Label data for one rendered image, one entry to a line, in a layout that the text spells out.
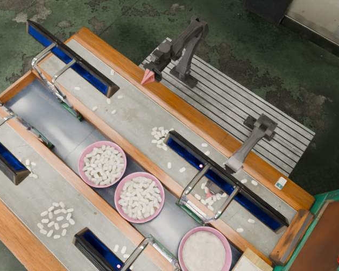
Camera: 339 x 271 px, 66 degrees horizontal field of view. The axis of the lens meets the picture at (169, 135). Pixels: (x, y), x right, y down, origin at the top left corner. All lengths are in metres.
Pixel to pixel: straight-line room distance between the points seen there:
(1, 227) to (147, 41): 2.09
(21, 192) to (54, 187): 0.17
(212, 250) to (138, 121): 0.82
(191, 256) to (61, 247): 0.66
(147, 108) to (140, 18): 1.63
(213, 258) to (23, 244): 0.95
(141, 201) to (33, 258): 0.58
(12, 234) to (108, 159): 0.60
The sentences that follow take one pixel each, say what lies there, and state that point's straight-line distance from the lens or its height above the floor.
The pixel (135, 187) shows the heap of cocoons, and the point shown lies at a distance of 1.48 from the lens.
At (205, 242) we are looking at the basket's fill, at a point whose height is 0.73.
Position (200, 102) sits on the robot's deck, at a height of 0.67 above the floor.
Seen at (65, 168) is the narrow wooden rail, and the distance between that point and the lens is 1.56.
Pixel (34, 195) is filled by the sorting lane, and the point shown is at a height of 0.74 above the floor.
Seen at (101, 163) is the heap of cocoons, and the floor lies 0.74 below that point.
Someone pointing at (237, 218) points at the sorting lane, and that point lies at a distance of 1.50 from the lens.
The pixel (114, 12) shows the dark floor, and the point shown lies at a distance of 3.19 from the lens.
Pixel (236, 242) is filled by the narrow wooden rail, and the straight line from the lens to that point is 1.47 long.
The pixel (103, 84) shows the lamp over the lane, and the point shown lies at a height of 1.10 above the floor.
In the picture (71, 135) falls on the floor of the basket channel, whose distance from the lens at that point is 1.72.
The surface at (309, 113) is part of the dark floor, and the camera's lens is 2.78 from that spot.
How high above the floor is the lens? 2.19
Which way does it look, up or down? 69 degrees down
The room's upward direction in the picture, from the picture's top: 3 degrees clockwise
